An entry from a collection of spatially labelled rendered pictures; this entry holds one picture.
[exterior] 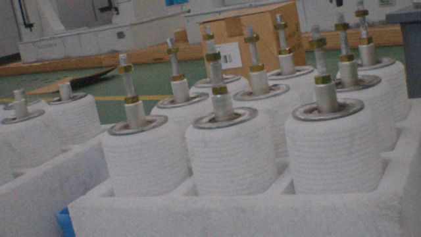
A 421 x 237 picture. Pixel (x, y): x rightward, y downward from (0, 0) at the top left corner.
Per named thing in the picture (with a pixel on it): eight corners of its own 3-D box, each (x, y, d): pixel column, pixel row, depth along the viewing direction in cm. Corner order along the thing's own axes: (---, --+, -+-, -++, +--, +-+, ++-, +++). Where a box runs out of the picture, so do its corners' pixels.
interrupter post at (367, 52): (381, 65, 81) (377, 42, 80) (372, 68, 79) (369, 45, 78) (366, 65, 82) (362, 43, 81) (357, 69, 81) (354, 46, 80)
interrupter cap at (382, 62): (405, 60, 80) (404, 55, 80) (380, 72, 75) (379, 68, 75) (359, 62, 86) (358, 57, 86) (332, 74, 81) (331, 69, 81)
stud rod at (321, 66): (321, 97, 60) (310, 26, 59) (331, 96, 60) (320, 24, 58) (320, 99, 59) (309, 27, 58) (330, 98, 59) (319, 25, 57)
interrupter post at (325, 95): (316, 112, 61) (311, 82, 61) (338, 108, 61) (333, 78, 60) (318, 118, 59) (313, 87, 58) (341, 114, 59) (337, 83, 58)
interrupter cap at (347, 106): (291, 111, 64) (289, 105, 64) (358, 100, 63) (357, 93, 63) (295, 129, 57) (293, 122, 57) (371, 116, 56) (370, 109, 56)
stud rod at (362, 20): (367, 53, 81) (359, 0, 79) (372, 53, 80) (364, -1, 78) (362, 54, 80) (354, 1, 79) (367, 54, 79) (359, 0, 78)
